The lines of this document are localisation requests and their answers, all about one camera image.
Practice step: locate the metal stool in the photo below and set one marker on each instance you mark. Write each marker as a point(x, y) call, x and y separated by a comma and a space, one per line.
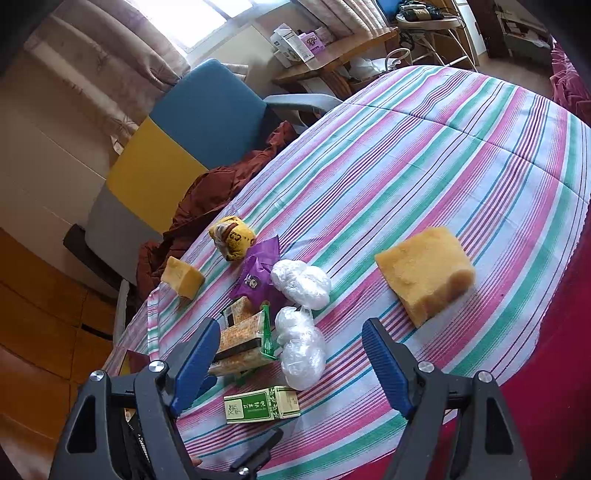
point(443, 32)

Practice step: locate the wooden cabinet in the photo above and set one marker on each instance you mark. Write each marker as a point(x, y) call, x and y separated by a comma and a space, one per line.
point(521, 32)

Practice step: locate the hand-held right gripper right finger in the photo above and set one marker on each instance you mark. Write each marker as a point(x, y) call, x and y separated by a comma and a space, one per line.
point(385, 369)

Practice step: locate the yellow knitted cloth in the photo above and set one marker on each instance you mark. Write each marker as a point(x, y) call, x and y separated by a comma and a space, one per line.
point(231, 237)

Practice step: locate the purple carton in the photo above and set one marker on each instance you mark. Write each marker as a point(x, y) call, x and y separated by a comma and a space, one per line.
point(316, 37)

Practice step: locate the green and white box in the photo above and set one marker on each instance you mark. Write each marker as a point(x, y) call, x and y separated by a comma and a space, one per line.
point(258, 406)

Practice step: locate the red bed cover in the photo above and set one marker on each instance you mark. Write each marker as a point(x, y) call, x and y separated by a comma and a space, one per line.
point(554, 392)

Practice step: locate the orange snack packet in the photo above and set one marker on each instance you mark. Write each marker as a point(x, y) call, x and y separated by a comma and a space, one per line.
point(235, 365)

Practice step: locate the blue yellow grey chair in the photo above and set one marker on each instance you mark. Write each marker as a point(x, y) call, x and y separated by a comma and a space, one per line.
point(207, 110)

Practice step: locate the green-edged snack packet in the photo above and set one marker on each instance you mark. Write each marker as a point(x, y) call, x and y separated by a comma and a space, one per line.
point(244, 337)

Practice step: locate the maroon cloth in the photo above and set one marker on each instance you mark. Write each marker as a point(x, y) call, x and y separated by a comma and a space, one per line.
point(217, 184)

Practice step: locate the plain purple snack packet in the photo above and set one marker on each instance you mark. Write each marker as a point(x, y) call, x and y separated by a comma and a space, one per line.
point(268, 249)

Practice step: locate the small beige carton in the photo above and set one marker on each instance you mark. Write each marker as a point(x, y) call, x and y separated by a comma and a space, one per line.
point(240, 309)

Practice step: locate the wooden side table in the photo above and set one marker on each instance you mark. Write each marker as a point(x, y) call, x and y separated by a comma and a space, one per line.
point(341, 53)

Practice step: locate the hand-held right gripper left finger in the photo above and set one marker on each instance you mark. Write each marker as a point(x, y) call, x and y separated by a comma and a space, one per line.
point(198, 364)

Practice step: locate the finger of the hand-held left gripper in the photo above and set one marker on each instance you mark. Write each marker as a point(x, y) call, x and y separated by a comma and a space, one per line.
point(258, 445)

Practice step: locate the white plastic bag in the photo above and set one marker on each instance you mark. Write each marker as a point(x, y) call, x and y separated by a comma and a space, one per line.
point(369, 68)

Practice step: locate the white carton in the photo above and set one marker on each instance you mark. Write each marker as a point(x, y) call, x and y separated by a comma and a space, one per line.
point(288, 44)

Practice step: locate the wooden wardrobe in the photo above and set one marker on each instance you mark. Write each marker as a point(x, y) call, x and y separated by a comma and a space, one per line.
point(41, 323)

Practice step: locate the small yellow sponge block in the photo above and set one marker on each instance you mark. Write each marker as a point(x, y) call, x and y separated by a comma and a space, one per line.
point(182, 277)

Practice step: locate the large yellow sponge block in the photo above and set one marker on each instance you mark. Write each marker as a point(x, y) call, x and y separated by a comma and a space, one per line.
point(425, 272)

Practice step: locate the blue cloth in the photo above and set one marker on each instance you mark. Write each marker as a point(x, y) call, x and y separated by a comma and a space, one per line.
point(390, 7)

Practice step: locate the beige patterned curtain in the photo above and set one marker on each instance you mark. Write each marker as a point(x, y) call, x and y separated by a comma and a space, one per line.
point(332, 14)
point(106, 60)

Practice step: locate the purple snack packet white label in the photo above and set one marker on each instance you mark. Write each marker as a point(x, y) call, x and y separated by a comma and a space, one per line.
point(254, 281)

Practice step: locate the clear plastic bag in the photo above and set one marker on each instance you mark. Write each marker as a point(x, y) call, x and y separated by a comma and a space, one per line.
point(300, 284)
point(300, 355)

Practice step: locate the window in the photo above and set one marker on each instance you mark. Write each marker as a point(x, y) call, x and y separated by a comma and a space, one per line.
point(194, 18)

